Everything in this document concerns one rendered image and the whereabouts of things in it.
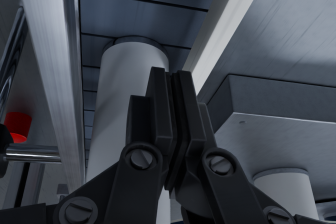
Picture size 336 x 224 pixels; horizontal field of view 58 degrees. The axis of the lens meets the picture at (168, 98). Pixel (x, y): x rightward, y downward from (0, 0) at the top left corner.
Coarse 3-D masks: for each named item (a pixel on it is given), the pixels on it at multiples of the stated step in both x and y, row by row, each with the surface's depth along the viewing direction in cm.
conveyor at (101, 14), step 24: (96, 0) 19; (120, 0) 19; (144, 0) 19; (168, 0) 19; (192, 0) 19; (96, 24) 20; (120, 24) 20; (144, 24) 20; (168, 24) 20; (192, 24) 20; (96, 48) 23; (168, 48) 23; (96, 72) 25
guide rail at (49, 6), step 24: (24, 0) 8; (48, 0) 8; (72, 0) 9; (48, 24) 9; (72, 24) 10; (48, 48) 10; (72, 48) 11; (48, 72) 11; (72, 72) 11; (48, 96) 12; (72, 96) 13; (72, 120) 14; (72, 144) 17; (72, 168) 21
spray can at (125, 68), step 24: (120, 48) 21; (144, 48) 21; (120, 72) 20; (144, 72) 20; (96, 96) 21; (120, 96) 19; (96, 120) 19; (120, 120) 18; (96, 144) 18; (120, 144) 17; (96, 168) 17; (168, 192) 18; (168, 216) 17
